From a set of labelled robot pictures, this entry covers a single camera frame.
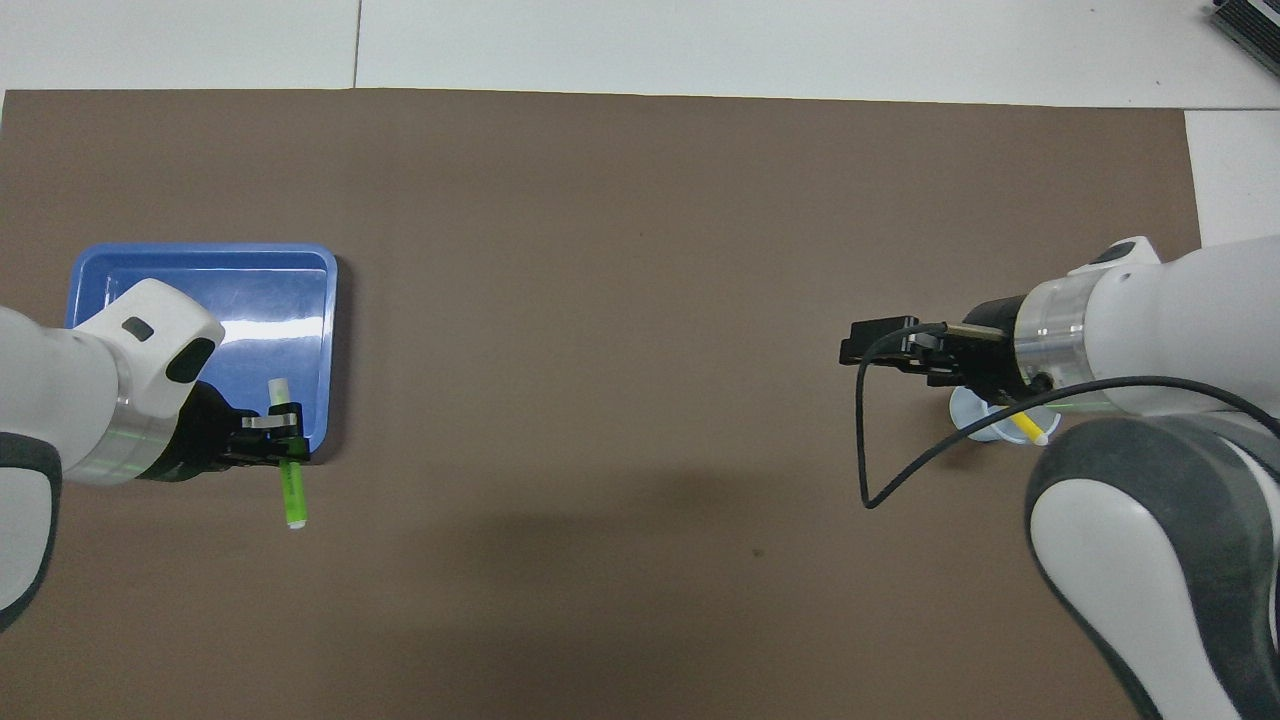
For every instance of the grey ribbed device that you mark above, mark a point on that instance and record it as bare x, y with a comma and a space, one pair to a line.
1250, 20

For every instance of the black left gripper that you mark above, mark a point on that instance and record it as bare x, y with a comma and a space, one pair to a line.
200, 440

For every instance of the brown table mat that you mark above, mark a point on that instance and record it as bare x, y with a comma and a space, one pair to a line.
600, 300

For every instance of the yellow highlighter pen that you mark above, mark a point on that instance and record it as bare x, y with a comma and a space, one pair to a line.
1028, 428

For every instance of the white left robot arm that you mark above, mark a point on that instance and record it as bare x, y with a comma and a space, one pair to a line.
60, 400

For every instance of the blue plastic tray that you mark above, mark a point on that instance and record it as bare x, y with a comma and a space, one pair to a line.
290, 300

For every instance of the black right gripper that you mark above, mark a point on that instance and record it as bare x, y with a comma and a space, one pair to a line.
985, 350

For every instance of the green highlighter pen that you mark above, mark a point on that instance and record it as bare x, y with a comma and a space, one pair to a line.
293, 495

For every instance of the clear plastic cup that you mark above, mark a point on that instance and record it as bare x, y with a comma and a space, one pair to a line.
972, 420

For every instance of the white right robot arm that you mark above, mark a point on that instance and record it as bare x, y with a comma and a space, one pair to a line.
1180, 320

